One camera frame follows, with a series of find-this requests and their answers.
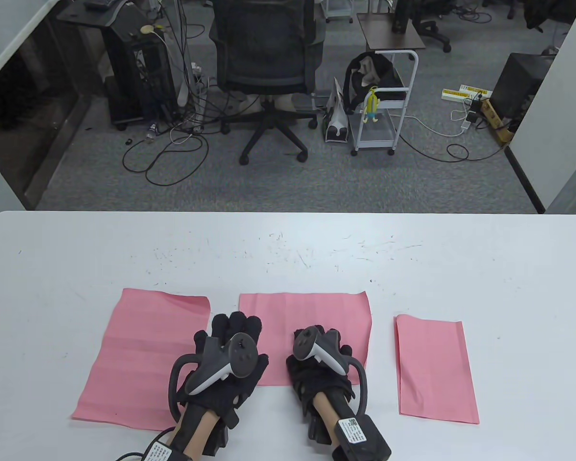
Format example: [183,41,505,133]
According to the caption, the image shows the person's left hand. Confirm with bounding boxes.
[175,311,269,430]

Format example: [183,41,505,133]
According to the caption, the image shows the person's right hand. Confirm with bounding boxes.
[287,326,356,416]

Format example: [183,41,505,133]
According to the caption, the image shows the pink cloth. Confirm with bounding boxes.
[71,288,211,431]
[395,315,480,425]

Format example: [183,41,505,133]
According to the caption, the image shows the person's right forearm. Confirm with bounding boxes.
[314,391,347,434]

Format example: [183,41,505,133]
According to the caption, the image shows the person's left forearm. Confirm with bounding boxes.
[166,403,221,456]

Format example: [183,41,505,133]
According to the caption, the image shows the grey black handheld controller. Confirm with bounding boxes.
[293,326,368,416]
[168,332,259,423]

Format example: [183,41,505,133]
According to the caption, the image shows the white rolling cart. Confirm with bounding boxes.
[350,49,419,157]

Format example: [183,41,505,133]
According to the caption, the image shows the black white shopping bag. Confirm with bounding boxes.
[323,77,350,144]

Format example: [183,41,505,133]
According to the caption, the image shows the yellow toy figure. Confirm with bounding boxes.
[363,85,381,124]

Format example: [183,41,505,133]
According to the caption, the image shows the cardboard box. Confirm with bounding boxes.
[480,98,515,147]

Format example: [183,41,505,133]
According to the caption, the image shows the white yellow power strip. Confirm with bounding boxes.
[442,85,493,102]

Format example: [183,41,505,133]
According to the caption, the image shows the black rolling computer stand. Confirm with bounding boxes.
[57,0,183,131]

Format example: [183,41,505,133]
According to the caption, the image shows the black mesh office chair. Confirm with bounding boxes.
[209,0,326,166]

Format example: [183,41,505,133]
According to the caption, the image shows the brown side table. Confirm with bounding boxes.
[357,12,426,51]

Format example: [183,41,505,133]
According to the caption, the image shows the black cabinet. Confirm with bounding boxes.
[490,52,557,133]

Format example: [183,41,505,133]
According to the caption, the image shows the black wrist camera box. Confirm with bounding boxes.
[331,415,392,461]
[144,439,192,461]

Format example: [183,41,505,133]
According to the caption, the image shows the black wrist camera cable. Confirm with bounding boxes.
[115,427,173,461]

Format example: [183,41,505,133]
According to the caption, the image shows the black floor cable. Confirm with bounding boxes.
[122,129,210,187]
[398,132,507,163]

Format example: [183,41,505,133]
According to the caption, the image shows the white floor cable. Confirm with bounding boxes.
[403,108,472,138]

